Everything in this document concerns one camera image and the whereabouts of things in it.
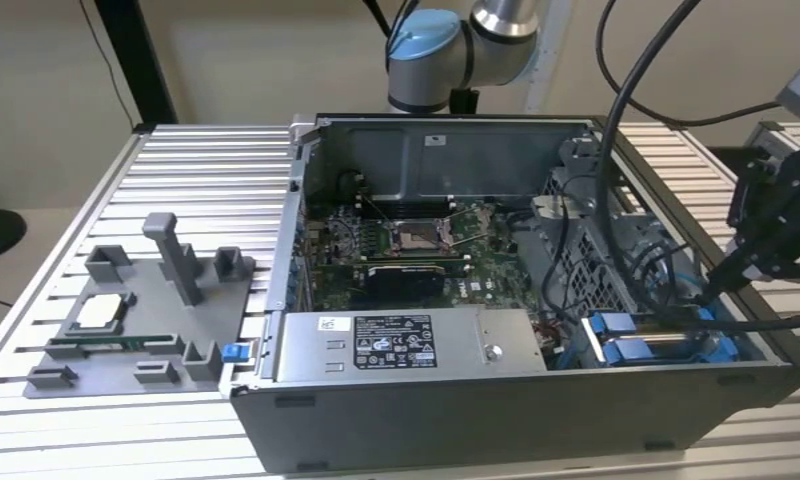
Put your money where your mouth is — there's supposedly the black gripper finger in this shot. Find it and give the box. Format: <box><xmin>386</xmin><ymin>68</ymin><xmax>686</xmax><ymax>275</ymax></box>
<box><xmin>695</xmin><ymin>227</ymin><xmax>790</xmax><ymax>307</ymax></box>
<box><xmin>739</xmin><ymin>247</ymin><xmax>800</xmax><ymax>282</ymax></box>

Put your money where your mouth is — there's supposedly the black disk wire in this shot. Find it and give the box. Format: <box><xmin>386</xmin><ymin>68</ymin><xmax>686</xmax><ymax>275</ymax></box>
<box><xmin>630</xmin><ymin>239</ymin><xmax>702</xmax><ymax>321</ymax></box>

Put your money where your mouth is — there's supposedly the hard disk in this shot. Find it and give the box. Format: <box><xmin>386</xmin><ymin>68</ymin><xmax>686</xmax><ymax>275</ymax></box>
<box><xmin>586</xmin><ymin>305</ymin><xmax>717</xmax><ymax>337</ymax></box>
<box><xmin>599</xmin><ymin>335</ymin><xmax>753</xmax><ymax>370</ymax></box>

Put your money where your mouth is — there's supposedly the black RAM slot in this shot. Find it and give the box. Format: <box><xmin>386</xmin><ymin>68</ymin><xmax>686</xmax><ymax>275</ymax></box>
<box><xmin>366</xmin><ymin>252</ymin><xmax>473</xmax><ymax>260</ymax></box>
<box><xmin>362</xmin><ymin>195</ymin><xmax>457</xmax><ymax>204</ymax></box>
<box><xmin>362</xmin><ymin>202</ymin><xmax>457</xmax><ymax>211</ymax></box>
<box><xmin>366</xmin><ymin>257</ymin><xmax>473</xmax><ymax>265</ymax></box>

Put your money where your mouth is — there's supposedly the small grey metal box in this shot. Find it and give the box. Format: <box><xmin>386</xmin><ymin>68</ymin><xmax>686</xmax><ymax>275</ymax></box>
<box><xmin>743</xmin><ymin>119</ymin><xmax>800</xmax><ymax>152</ymax></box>

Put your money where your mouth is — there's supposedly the grey perforated drive cage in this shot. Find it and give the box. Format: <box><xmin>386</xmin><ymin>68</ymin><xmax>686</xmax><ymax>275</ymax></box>
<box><xmin>526</xmin><ymin>139</ymin><xmax>642</xmax><ymax>317</ymax></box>

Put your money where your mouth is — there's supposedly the green motherboard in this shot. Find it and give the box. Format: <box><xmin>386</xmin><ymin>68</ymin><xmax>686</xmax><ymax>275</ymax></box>
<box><xmin>299</xmin><ymin>189</ymin><xmax>575</xmax><ymax>321</ymax></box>

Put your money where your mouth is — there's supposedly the white vertical trunking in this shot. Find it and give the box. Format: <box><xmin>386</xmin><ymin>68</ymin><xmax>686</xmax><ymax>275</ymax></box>
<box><xmin>521</xmin><ymin>0</ymin><xmax>579</xmax><ymax>117</ymax></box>

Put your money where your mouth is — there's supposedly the CPU socket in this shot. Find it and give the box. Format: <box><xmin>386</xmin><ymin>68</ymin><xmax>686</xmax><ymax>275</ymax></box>
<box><xmin>380</xmin><ymin>217</ymin><xmax>450</xmax><ymax>254</ymax></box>

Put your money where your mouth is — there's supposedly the black graphics card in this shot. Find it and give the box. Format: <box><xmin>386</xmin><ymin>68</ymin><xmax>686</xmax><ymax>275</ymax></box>
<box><xmin>363</xmin><ymin>263</ymin><xmax>450</xmax><ymax>309</ymax></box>

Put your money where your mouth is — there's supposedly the metal locking lever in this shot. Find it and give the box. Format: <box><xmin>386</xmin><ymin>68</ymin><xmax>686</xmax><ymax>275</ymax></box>
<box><xmin>362</xmin><ymin>195</ymin><xmax>402</xmax><ymax>226</ymax></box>

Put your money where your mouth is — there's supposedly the dark grey PC case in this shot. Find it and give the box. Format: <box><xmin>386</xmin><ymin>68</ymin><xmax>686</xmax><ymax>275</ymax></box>
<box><xmin>230</xmin><ymin>112</ymin><xmax>800</xmax><ymax>474</ymax></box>

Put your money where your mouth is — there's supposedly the grey power supply unit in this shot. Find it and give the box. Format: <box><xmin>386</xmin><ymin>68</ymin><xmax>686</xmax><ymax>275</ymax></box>
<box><xmin>271</xmin><ymin>308</ymin><xmax>550</xmax><ymax>385</ymax></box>

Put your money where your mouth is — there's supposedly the grey parts rack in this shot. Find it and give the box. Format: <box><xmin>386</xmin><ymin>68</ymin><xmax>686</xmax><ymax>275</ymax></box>
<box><xmin>23</xmin><ymin>212</ymin><xmax>259</xmax><ymax>401</ymax></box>

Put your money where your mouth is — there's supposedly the green RAM stick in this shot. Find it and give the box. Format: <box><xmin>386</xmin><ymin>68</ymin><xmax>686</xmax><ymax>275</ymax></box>
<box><xmin>48</xmin><ymin>335</ymin><xmax>179</xmax><ymax>349</ymax></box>

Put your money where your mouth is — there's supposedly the silver CPU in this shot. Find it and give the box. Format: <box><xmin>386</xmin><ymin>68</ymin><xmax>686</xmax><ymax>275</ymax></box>
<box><xmin>72</xmin><ymin>294</ymin><xmax>127</xmax><ymax>329</ymax></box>

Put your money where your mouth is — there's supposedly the blue disk wire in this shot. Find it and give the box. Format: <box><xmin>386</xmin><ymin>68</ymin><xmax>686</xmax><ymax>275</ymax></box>
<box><xmin>666</xmin><ymin>259</ymin><xmax>709</xmax><ymax>306</ymax></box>

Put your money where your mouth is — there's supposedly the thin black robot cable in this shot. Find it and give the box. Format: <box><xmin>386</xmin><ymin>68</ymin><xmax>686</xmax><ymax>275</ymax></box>
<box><xmin>597</xmin><ymin>0</ymin><xmax>786</xmax><ymax>127</ymax></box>

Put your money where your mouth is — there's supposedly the red wire bundle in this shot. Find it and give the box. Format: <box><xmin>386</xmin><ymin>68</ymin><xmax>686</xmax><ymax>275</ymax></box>
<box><xmin>535</xmin><ymin>321</ymin><xmax>570</xmax><ymax>352</ymax></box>

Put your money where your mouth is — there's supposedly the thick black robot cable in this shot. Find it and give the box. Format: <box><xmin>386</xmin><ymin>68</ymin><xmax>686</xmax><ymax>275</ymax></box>
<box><xmin>597</xmin><ymin>0</ymin><xmax>800</xmax><ymax>334</ymax></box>

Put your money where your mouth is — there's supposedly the black cable behind arm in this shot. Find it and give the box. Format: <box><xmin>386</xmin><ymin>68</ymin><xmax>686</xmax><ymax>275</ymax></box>
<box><xmin>362</xmin><ymin>0</ymin><xmax>421</xmax><ymax>51</ymax></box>

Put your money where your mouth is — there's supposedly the black frame post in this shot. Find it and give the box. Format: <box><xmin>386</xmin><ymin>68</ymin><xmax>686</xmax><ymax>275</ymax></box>
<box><xmin>96</xmin><ymin>0</ymin><xmax>180</xmax><ymax>127</ymax></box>

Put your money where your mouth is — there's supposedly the thin black hanging cable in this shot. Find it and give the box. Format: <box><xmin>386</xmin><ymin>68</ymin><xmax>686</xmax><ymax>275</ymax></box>
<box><xmin>78</xmin><ymin>0</ymin><xmax>140</xmax><ymax>132</ymax></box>

